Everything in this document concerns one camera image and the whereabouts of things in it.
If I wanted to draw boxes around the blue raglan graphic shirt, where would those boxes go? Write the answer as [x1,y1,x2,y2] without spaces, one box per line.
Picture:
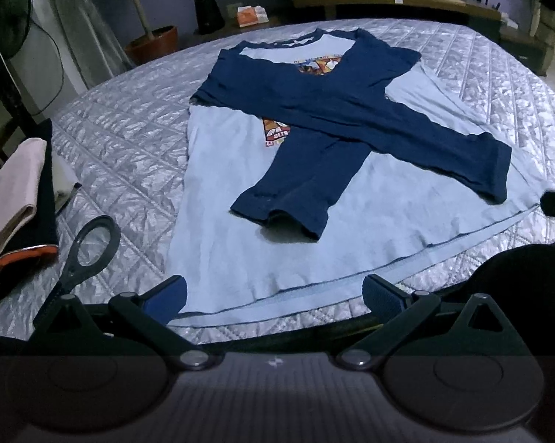
[166,28,547,327]

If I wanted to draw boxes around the black magnifying glass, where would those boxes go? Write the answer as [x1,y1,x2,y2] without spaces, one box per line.
[31,214,122,328]

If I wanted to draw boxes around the dark low side cabinet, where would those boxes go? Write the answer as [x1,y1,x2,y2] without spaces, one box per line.
[500,25,554,76]

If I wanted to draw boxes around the silver quilted bedspread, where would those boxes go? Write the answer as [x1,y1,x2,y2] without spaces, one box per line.
[0,18,555,343]

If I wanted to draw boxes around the white cloth at bed edge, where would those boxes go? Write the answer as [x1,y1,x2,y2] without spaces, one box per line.
[0,137,47,254]

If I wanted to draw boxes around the dark wooden chair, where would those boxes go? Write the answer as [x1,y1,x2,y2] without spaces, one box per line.
[0,43,38,185]

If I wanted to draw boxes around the grey curtain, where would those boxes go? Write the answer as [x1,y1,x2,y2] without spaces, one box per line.
[54,0,134,88]

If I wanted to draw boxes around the potted tree in red pot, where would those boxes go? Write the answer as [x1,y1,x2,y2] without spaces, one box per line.
[80,0,180,67]

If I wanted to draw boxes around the black speaker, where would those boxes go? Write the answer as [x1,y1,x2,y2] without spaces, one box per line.
[193,0,225,35]

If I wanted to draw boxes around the orange tissue box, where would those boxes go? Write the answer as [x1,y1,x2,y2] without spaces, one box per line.
[236,5,269,28]

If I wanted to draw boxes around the wooden TV stand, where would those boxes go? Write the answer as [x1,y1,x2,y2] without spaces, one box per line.
[179,0,508,49]

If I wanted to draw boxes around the black standing fan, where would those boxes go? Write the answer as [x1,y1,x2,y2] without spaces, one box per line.
[0,0,65,117]

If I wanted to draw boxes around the white wall socket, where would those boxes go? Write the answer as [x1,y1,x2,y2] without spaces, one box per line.
[226,3,240,18]

